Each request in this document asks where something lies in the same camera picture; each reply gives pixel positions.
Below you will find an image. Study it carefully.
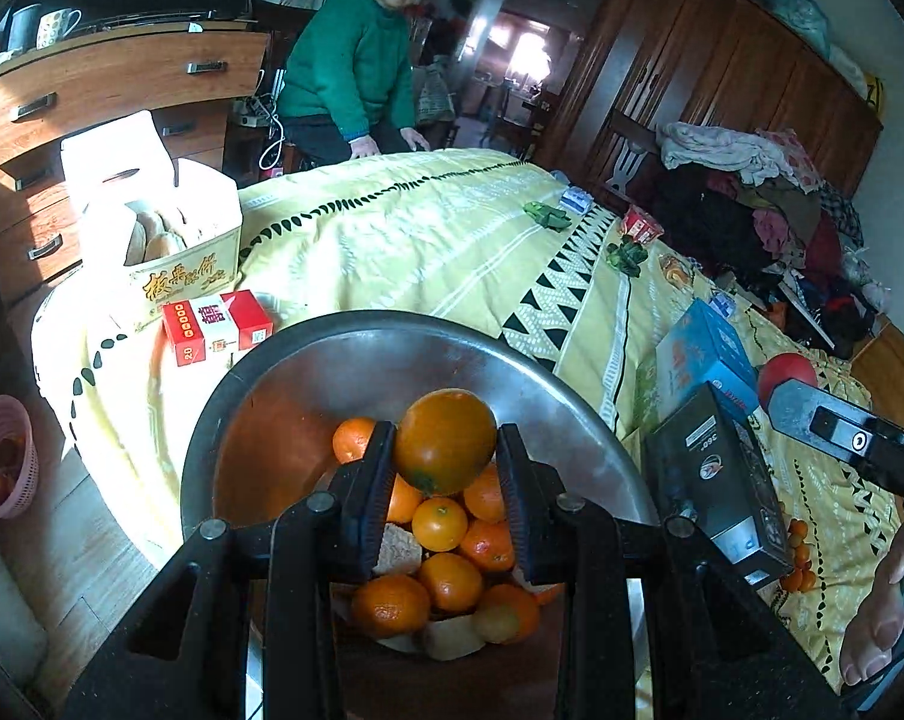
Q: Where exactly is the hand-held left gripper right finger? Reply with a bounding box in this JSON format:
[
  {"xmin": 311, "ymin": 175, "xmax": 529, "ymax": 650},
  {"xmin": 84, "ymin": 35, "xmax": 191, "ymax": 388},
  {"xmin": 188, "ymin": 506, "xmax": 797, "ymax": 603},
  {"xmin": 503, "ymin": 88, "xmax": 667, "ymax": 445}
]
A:
[{"xmin": 495, "ymin": 424, "xmax": 850, "ymax": 720}]

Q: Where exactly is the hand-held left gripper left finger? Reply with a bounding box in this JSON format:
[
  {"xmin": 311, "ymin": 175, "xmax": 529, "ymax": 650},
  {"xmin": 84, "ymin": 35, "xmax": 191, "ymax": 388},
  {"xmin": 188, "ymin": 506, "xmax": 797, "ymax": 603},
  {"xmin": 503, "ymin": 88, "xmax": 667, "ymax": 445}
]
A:
[{"xmin": 62, "ymin": 420, "xmax": 400, "ymax": 720}]

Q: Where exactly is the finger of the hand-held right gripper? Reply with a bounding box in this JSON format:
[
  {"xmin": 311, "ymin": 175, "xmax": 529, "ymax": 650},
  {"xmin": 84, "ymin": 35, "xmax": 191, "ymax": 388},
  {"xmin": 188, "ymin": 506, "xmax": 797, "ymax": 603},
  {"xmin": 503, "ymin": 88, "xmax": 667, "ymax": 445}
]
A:
[{"xmin": 768, "ymin": 379, "xmax": 904, "ymax": 500}]

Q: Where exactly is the red apple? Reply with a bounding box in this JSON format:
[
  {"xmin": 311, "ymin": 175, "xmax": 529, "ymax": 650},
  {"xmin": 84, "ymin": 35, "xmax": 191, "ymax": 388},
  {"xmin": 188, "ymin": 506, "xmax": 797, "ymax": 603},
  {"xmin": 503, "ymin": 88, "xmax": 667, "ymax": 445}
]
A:
[{"xmin": 756, "ymin": 352, "xmax": 819, "ymax": 410}]

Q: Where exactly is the white foam cube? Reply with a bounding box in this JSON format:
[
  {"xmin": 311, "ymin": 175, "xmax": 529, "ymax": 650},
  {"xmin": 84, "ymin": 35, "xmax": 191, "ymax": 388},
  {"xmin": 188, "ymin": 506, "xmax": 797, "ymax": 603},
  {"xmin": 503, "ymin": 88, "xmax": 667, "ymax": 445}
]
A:
[
  {"xmin": 371, "ymin": 523, "xmax": 424, "ymax": 578},
  {"xmin": 422, "ymin": 613, "xmax": 490, "ymax": 662}
]

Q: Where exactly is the large greenish orange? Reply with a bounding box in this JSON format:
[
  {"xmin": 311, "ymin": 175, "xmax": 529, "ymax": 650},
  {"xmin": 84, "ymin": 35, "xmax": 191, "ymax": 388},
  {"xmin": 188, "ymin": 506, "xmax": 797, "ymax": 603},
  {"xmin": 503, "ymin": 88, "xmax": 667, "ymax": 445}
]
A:
[{"xmin": 392, "ymin": 388, "xmax": 499, "ymax": 496}]

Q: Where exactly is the heap of oranges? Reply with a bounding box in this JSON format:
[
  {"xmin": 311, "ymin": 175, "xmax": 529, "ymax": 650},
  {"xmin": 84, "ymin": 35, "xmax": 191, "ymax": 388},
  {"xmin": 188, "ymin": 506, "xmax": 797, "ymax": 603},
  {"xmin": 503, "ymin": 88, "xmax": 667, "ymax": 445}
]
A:
[{"xmin": 332, "ymin": 416, "xmax": 565, "ymax": 642}]

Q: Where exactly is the metal bowl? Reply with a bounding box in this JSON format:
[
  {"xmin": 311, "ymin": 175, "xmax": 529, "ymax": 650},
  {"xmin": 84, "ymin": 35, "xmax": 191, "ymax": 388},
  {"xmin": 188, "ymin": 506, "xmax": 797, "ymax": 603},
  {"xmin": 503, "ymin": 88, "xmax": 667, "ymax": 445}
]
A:
[{"xmin": 180, "ymin": 310, "xmax": 659, "ymax": 720}]

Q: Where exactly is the person's right hand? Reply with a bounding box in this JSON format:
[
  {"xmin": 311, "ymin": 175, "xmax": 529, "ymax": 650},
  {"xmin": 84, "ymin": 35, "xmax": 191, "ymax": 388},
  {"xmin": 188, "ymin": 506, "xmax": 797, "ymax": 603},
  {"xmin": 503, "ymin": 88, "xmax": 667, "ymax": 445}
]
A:
[{"xmin": 840, "ymin": 529, "xmax": 904, "ymax": 687}]

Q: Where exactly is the blue and green carton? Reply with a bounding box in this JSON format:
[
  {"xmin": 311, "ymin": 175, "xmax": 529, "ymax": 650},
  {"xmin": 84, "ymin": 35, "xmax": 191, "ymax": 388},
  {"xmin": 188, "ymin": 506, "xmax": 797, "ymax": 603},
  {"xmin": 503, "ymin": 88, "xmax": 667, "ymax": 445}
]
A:
[{"xmin": 635, "ymin": 298, "xmax": 760, "ymax": 436}]

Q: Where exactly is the wooden headboard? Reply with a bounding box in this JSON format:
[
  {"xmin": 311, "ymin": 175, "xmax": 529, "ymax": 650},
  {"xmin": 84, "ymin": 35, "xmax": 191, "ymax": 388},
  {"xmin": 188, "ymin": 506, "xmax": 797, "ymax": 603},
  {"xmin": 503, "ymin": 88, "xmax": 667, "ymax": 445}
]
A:
[{"xmin": 849, "ymin": 319, "xmax": 904, "ymax": 436}]

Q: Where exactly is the black carton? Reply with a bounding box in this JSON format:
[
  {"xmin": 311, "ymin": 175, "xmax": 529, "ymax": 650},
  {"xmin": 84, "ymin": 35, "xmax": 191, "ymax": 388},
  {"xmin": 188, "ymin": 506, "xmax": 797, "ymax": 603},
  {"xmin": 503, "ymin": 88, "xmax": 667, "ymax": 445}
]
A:
[{"xmin": 642, "ymin": 382, "xmax": 796, "ymax": 590}]

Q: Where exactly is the pile of clothes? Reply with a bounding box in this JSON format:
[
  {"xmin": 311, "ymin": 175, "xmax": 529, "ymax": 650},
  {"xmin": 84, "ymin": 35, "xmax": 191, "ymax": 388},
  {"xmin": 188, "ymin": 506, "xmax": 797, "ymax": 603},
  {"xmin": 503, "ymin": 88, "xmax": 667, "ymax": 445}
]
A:
[{"xmin": 650, "ymin": 120, "xmax": 891, "ymax": 361}]

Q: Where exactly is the red and white packet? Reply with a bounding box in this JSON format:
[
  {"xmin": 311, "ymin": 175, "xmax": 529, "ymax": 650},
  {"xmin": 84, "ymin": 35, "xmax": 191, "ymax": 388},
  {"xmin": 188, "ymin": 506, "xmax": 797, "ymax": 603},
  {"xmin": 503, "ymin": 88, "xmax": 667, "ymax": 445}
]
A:
[{"xmin": 161, "ymin": 289, "xmax": 274, "ymax": 367}]

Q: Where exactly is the green toy vegetable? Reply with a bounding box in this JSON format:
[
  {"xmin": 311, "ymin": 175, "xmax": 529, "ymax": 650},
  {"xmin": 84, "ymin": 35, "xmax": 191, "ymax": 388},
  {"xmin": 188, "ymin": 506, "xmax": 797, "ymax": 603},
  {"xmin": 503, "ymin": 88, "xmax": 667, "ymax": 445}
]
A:
[
  {"xmin": 605, "ymin": 236, "xmax": 650, "ymax": 277},
  {"xmin": 522, "ymin": 200, "xmax": 574, "ymax": 231}
]

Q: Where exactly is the red noodle cup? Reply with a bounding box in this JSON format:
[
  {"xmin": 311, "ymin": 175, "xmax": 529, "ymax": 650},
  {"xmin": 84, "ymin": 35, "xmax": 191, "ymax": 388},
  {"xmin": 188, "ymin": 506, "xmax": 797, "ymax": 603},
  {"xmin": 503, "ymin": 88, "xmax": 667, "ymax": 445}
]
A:
[{"xmin": 620, "ymin": 206, "xmax": 664, "ymax": 245}]

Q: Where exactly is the yellow patterned blanket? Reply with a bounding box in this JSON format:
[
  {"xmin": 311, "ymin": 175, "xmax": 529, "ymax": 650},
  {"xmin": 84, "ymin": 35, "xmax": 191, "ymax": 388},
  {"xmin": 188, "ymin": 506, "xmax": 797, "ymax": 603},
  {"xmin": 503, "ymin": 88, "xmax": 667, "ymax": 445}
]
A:
[{"xmin": 32, "ymin": 148, "xmax": 904, "ymax": 695}]

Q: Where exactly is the open white and yellow carton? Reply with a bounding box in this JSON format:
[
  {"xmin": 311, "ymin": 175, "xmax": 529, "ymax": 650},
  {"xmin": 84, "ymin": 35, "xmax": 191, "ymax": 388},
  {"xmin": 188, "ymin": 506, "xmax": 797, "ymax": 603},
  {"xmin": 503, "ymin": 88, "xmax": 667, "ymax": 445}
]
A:
[{"xmin": 60, "ymin": 111, "xmax": 244, "ymax": 335}]

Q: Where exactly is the dark wooden chair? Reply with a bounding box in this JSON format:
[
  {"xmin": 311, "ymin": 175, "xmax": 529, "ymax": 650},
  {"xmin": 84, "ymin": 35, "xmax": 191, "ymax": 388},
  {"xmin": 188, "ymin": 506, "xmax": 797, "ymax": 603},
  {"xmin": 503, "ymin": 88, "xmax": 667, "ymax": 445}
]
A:
[{"xmin": 597, "ymin": 109, "xmax": 663, "ymax": 196}]

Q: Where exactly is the pink plastic basket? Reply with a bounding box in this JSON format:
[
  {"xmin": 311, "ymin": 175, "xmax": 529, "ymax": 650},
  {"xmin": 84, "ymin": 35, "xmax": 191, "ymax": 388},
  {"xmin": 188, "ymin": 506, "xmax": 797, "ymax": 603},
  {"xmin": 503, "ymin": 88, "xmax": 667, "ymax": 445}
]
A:
[{"xmin": 0, "ymin": 395, "xmax": 40, "ymax": 522}]

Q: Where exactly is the brown wooden wardrobe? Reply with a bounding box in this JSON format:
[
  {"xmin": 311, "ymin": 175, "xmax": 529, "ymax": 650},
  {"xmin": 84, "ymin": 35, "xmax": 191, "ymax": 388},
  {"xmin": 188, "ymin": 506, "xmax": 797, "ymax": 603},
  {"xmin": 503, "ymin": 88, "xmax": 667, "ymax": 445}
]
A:
[{"xmin": 549, "ymin": 0, "xmax": 884, "ymax": 200}]

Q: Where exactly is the light blue bag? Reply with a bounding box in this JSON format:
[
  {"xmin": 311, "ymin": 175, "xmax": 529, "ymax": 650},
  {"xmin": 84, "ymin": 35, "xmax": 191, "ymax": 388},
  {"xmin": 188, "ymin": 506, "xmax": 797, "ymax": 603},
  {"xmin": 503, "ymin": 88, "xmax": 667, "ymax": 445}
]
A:
[{"xmin": 770, "ymin": 0, "xmax": 831, "ymax": 61}]

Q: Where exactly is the wooden dresser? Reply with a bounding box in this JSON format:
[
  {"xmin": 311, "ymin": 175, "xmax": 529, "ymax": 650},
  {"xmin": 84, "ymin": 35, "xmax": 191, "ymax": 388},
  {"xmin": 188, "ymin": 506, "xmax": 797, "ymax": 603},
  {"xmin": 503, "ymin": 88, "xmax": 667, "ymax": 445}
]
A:
[{"xmin": 0, "ymin": 19, "xmax": 273, "ymax": 301}]

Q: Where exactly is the white printed mug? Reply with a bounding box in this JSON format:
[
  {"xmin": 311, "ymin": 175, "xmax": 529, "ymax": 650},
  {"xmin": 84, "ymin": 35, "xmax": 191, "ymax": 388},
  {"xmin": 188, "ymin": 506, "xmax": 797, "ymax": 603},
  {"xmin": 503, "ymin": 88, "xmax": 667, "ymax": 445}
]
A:
[{"xmin": 35, "ymin": 7, "xmax": 83, "ymax": 51}]

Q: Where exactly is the grey mug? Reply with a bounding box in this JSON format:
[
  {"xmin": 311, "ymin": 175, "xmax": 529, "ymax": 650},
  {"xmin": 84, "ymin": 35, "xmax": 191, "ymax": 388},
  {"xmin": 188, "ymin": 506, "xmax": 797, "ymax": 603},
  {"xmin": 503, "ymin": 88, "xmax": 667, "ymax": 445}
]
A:
[{"xmin": 5, "ymin": 4, "xmax": 44, "ymax": 53}]

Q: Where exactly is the white cable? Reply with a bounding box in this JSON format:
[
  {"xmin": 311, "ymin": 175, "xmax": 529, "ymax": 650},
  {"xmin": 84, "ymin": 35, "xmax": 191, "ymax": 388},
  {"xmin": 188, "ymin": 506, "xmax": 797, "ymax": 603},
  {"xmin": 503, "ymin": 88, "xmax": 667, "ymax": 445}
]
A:
[{"xmin": 260, "ymin": 71, "xmax": 286, "ymax": 170}]

